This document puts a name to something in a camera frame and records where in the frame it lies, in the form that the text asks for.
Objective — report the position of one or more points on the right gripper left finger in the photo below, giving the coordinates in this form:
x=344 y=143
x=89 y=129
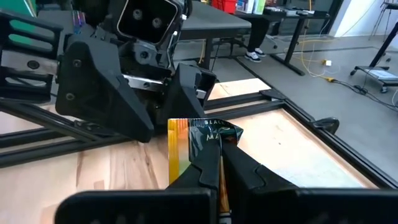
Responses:
x=205 y=168

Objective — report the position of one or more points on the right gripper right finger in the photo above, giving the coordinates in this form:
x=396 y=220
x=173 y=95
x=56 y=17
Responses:
x=248 y=177

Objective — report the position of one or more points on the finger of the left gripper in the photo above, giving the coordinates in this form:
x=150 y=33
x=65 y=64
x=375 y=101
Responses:
x=93 y=93
x=186 y=93

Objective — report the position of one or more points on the orange mango tea bag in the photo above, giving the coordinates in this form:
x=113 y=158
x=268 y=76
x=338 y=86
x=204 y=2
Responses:
x=178 y=146

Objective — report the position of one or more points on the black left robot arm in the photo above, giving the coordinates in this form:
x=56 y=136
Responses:
x=25 y=93

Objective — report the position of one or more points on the grey desk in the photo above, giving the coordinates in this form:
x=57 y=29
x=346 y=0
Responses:
x=214 y=25

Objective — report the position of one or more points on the person's white shoe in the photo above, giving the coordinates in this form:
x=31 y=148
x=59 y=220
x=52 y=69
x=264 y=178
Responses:
x=252 y=57
x=261 y=52

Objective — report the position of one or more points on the person's leg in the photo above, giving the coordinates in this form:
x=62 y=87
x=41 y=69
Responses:
x=253 y=35
x=265 y=32

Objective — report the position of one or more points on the red plastic crate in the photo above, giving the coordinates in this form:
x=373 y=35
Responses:
x=224 y=6

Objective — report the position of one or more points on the black office desk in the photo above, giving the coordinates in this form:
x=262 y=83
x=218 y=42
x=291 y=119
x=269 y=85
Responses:
x=298 y=28

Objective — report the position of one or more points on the white power adapter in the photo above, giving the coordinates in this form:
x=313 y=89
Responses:
x=327 y=63

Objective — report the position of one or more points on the black rolling stand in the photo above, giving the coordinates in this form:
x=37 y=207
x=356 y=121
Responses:
x=384 y=46

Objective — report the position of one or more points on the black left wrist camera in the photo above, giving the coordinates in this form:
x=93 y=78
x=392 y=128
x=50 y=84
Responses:
x=146 y=18

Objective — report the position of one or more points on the black frame clamp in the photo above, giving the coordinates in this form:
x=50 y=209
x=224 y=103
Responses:
x=326 y=125

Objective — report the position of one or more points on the black aluminium table frame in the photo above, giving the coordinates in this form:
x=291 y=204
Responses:
x=357 y=157

